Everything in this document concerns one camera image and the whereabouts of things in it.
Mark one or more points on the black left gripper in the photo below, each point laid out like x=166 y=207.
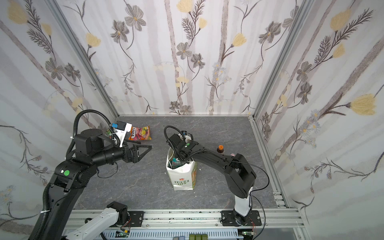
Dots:
x=132 y=153

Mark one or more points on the orange pink snack packet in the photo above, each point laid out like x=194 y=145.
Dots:
x=140 y=134

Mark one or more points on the white printed paper bag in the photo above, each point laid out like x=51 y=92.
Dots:
x=182 y=178

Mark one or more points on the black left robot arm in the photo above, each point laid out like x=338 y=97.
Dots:
x=70 y=178

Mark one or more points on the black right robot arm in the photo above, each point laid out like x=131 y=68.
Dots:
x=238 y=173

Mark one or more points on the teal snack packet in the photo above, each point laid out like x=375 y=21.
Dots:
x=175 y=165

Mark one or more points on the small orange capped bottle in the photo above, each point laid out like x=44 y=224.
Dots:
x=220 y=149

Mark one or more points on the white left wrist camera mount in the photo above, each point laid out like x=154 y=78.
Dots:
x=120 y=130

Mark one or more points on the white cable duct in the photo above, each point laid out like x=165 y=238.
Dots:
x=163 y=234

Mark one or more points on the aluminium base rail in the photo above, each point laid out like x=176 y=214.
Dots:
x=195 y=219

